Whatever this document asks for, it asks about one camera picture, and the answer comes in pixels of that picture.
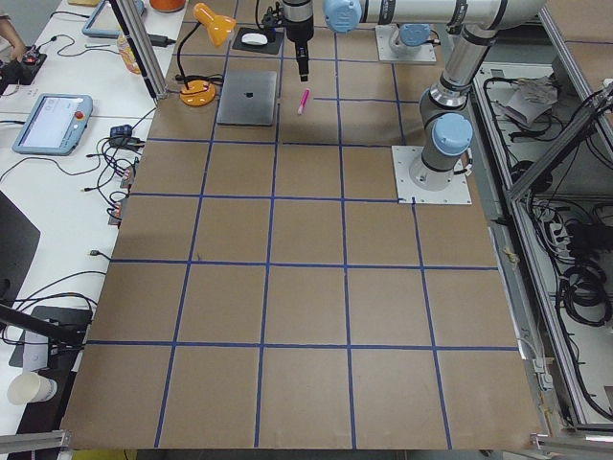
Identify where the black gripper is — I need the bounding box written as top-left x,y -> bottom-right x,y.
282,0 -> 314,81

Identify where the pink highlighter pen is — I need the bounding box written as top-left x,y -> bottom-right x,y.
297,88 -> 310,115

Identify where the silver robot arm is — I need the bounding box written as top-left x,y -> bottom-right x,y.
323,0 -> 545,191

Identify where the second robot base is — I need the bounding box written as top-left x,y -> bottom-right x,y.
375,23 -> 437,65

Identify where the black mousepad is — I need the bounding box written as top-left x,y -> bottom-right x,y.
232,27 -> 284,56

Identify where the white computer mouse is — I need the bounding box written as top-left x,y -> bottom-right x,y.
241,33 -> 268,47

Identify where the silver closed laptop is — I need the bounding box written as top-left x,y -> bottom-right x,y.
216,70 -> 278,127

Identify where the orange desk lamp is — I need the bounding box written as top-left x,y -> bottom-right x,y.
175,2 -> 237,107

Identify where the orange drink bottle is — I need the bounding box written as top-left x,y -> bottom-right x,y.
117,33 -> 141,75

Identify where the black power adapter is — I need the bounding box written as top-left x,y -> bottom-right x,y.
109,125 -> 133,137

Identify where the blue teach pendant tablet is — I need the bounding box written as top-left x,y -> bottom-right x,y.
11,93 -> 93,156

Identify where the white paper cup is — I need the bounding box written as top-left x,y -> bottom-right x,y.
7,372 -> 57,405

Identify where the aluminium frame post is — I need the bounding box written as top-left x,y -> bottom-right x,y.
109,0 -> 168,101

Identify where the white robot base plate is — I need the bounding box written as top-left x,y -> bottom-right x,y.
392,146 -> 472,205

